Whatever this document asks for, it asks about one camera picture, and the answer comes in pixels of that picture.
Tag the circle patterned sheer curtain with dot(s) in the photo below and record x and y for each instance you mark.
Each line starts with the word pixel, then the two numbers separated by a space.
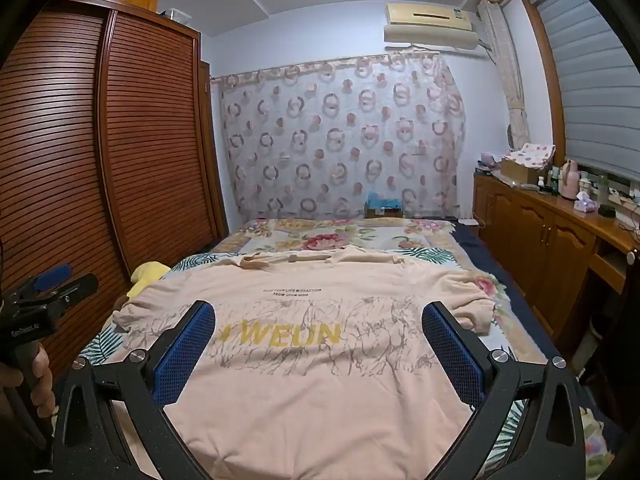
pixel 340 135

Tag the purple tissue box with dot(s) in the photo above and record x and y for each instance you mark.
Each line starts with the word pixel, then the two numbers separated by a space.
pixel 584 204

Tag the purple pouch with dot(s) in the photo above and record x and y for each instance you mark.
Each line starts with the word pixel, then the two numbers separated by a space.
pixel 489 162

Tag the clear plastic box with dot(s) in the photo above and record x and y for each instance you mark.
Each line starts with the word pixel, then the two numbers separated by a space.
pixel 176 15

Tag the small cardboard box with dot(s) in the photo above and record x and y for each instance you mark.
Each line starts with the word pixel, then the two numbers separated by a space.
pixel 382 212

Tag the white router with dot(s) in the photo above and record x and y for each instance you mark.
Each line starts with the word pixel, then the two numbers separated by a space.
pixel 468 221

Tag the small round fan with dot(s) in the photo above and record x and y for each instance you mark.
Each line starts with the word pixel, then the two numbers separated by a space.
pixel 511 137

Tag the wooden sideboard cabinet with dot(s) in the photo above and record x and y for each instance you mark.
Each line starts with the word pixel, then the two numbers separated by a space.
pixel 540 240

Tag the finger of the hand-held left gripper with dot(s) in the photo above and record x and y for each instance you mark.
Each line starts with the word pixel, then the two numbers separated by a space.
pixel 77 287
pixel 55 276

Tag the grey window blind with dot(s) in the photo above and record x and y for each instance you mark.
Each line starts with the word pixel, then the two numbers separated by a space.
pixel 590 85

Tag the person's left hand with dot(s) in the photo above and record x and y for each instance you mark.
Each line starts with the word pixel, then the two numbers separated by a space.
pixel 44 380

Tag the yellow plush toy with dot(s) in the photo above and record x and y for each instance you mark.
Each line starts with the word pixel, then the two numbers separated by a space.
pixel 147 275

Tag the green bottle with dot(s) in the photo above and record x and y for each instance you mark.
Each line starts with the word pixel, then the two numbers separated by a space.
pixel 602 187

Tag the pink thermos jug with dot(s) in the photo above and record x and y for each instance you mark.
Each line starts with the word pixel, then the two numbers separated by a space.
pixel 570 182

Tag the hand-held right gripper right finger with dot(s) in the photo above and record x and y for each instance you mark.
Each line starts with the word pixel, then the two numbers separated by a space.
pixel 457 355

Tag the small black box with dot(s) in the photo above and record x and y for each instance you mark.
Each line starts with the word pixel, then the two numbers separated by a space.
pixel 607 210

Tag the beige window curtain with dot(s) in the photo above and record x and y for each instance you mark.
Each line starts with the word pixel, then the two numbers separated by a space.
pixel 515 100

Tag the wooden louvered wardrobe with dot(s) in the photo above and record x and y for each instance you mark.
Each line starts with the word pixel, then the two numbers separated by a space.
pixel 150 135

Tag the beige air conditioner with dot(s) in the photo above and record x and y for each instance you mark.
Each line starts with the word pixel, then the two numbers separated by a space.
pixel 430 25

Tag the pink printed t-shirt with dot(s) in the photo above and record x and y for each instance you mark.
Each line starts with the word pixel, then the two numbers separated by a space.
pixel 310 400

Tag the palm leaf printed blanket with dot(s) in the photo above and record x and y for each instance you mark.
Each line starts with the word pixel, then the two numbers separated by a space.
pixel 107 340

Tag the floral blanket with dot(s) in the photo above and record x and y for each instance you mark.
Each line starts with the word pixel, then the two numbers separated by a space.
pixel 515 305
pixel 325 240

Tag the open cardboard box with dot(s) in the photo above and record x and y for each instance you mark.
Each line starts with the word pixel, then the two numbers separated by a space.
pixel 517 171

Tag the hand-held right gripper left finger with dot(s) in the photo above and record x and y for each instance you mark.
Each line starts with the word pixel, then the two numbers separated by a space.
pixel 185 355

